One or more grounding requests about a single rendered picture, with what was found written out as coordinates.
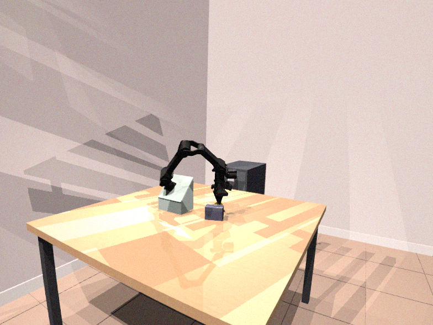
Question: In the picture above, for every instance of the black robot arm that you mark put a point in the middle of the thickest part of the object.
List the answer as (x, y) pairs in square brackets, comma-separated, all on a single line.
[(184, 150)]

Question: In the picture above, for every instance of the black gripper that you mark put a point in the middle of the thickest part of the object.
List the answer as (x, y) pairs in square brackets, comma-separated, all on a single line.
[(219, 193)]

